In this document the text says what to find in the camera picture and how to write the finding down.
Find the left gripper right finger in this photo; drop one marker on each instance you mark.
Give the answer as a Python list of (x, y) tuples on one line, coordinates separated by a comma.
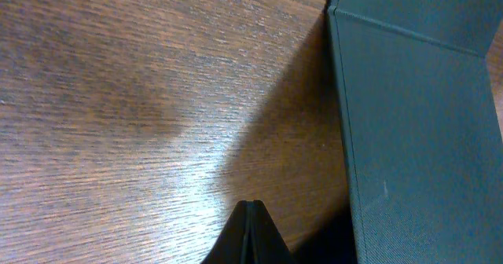
[(265, 245)]

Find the dark green box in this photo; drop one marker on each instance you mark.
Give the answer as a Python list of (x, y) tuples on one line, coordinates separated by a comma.
[(423, 146)]

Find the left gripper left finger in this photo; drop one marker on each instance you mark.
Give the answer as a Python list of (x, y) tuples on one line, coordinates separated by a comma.
[(228, 247)]

